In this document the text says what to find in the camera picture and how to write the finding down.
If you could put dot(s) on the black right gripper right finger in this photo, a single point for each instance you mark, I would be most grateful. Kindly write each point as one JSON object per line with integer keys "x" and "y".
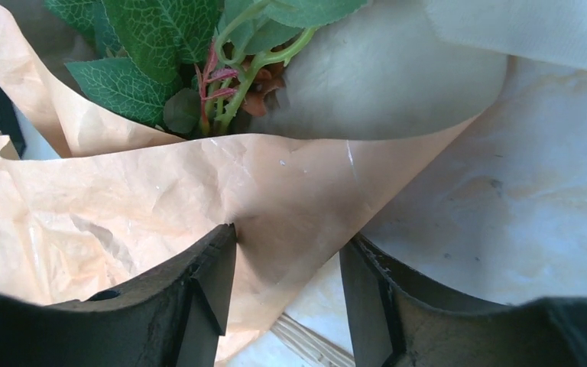
{"x": 400, "y": 317}

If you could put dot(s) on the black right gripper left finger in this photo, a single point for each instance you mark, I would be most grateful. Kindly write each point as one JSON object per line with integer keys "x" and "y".
{"x": 171, "y": 315}

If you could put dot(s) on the orange paper bouquet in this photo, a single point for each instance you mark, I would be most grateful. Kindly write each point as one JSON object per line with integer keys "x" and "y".
{"x": 368, "y": 103}

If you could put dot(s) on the small pink flower bunch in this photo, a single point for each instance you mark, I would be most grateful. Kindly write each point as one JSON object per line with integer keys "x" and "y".
{"x": 188, "y": 68}

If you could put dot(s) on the cream ribbon bow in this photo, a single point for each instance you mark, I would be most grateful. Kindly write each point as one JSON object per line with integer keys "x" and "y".
{"x": 552, "y": 31}

